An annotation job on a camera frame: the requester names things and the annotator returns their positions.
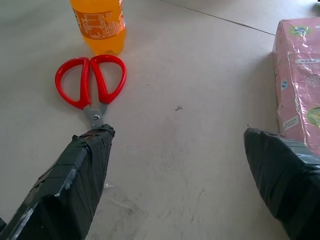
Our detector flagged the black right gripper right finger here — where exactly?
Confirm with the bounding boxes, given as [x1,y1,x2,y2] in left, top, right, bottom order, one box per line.
[243,127,320,240]

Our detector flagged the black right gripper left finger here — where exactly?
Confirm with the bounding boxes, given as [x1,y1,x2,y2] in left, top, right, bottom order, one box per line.
[0,123,117,240]

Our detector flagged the pink tissue pack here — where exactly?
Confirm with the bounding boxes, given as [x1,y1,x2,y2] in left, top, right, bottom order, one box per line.
[272,17,320,158]

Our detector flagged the orange soda bottle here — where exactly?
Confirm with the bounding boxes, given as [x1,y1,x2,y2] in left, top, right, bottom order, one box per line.
[69,0,127,56]

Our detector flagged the red-handled scissors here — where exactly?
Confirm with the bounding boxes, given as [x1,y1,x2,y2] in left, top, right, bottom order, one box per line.
[54,54,128,131]

